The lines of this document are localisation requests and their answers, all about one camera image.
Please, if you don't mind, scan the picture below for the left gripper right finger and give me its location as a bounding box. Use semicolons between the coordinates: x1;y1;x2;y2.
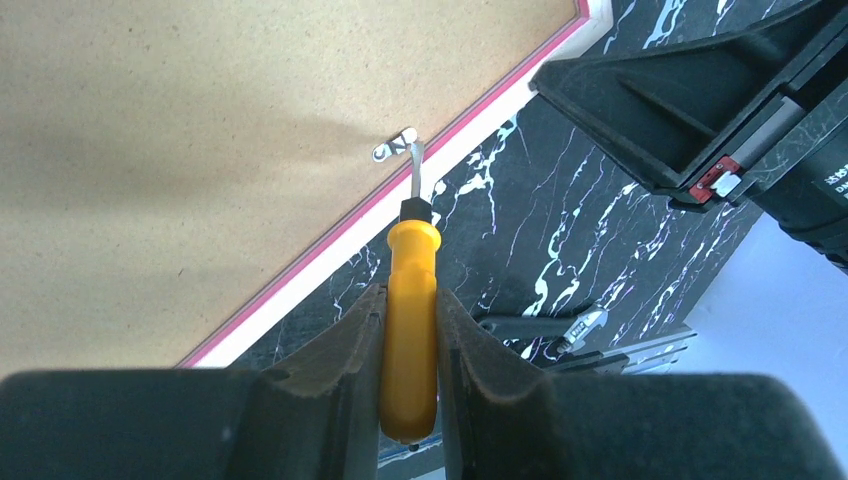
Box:
437;289;845;479

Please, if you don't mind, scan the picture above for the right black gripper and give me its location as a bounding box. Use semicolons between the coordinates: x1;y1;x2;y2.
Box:
531;1;847;269

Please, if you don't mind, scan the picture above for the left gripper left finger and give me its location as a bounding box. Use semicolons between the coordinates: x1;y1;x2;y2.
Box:
1;285;386;479

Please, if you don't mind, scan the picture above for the orange handled screwdriver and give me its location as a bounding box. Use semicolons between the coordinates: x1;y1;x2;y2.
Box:
373;128;442;445

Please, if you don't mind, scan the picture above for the pink photo frame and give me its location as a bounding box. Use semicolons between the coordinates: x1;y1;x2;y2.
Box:
1;1;612;375

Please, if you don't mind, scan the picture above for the black adjustable wrench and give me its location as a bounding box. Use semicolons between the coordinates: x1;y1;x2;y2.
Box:
477;305;609;354

